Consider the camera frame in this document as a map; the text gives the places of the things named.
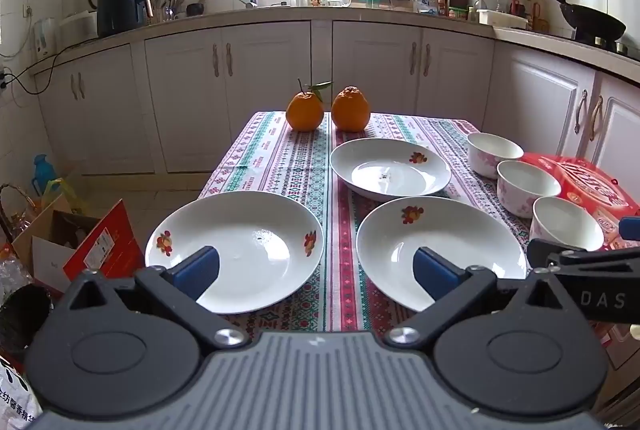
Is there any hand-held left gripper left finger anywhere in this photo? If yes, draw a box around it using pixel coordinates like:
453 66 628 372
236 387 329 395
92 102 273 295
52 246 251 351

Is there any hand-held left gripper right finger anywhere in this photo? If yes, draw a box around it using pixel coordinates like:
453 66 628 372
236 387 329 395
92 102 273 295
384 246 583 351

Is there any white bowl with pink flowers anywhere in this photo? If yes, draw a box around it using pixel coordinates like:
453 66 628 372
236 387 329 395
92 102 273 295
529 196 606 253
496 160 562 218
466 132 524 179

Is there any white plate with fruit print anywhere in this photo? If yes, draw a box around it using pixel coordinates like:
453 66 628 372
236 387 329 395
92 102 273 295
356 196 528 313

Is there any white plate with fruit prints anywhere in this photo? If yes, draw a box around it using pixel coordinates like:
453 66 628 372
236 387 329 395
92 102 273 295
145 191 325 315

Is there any stained white plate fruit print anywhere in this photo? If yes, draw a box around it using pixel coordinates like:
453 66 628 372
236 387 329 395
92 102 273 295
330 138 452 202

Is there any red gift box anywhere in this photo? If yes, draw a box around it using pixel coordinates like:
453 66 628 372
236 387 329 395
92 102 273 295
520 152 640 256

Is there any red cardboard box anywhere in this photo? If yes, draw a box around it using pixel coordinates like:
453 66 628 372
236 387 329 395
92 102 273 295
12 199 146 296

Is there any patterned red green tablecloth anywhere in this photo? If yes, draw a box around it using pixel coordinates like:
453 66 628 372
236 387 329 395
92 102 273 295
197 110 551 336

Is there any orange without leaf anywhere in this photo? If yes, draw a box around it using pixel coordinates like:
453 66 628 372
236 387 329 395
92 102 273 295
331 86 372 133

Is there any black trash bag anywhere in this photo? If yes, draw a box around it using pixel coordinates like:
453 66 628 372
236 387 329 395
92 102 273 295
0 285 53 356

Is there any blue plastic bottle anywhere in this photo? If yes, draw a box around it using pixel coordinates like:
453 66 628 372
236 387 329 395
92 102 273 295
32 154 56 196

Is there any white kitchen cabinet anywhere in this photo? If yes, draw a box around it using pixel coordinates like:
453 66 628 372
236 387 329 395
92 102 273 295
30 19 640 191

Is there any gas stove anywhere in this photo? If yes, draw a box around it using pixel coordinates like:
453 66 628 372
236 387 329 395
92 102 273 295
575 32 640 58

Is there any wicker basket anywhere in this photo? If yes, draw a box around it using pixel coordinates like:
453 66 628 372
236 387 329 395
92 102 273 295
0 182 41 251

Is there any orange with green leaf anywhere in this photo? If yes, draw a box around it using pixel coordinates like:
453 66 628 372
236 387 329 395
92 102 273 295
285 79 333 132

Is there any black wok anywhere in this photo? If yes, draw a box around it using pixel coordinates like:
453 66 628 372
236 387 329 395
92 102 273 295
531 0 627 42

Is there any white printed bag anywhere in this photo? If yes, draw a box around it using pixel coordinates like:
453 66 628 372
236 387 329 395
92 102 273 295
0 355 43 430

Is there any white rectangular tray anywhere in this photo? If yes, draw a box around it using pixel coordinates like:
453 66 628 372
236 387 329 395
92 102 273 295
476 8 528 30

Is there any utensil holder with chopsticks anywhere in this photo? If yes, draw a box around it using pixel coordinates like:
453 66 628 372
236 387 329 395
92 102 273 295
152 0 188 23

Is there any white rice cooker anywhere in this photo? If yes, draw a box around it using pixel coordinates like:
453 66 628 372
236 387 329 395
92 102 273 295
60 10 98 43

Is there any black air fryer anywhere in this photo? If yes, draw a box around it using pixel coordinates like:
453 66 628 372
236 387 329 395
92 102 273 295
96 0 149 38

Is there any white electric kettle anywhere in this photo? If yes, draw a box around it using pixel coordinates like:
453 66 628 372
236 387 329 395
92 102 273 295
34 17 57 56

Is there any beige kitchen countertop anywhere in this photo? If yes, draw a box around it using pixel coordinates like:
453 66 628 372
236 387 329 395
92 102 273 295
27 5 640 76

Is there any black power cable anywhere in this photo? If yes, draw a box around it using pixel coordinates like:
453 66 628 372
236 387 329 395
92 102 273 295
0 35 101 97

